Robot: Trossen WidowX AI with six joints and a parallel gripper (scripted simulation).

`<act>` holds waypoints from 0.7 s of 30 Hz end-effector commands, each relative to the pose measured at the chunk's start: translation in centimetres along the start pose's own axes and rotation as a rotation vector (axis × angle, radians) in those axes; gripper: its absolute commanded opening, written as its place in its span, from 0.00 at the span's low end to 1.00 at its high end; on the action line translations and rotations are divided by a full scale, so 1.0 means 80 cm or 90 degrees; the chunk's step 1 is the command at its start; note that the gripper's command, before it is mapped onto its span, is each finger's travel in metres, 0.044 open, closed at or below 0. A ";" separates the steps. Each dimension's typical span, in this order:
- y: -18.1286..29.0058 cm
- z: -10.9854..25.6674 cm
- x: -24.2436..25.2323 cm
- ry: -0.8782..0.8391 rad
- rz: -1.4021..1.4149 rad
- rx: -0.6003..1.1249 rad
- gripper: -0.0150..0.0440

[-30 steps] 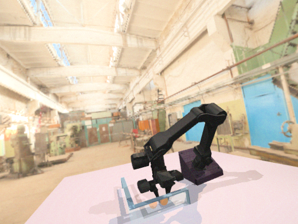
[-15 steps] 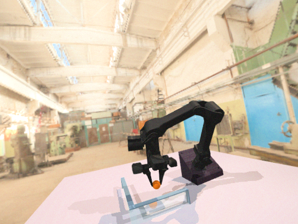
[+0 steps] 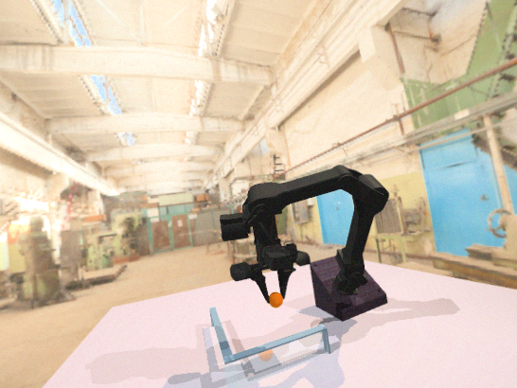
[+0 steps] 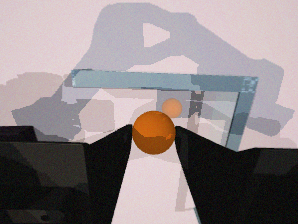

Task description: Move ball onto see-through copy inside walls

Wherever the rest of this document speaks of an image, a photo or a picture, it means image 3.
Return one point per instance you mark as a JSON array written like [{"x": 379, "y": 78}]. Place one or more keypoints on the orange ball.
[{"x": 276, "y": 299}]

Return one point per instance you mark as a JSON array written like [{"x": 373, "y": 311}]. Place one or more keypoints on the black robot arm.
[{"x": 266, "y": 200}]

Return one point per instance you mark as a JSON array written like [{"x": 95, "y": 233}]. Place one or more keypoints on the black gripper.
[{"x": 243, "y": 270}]

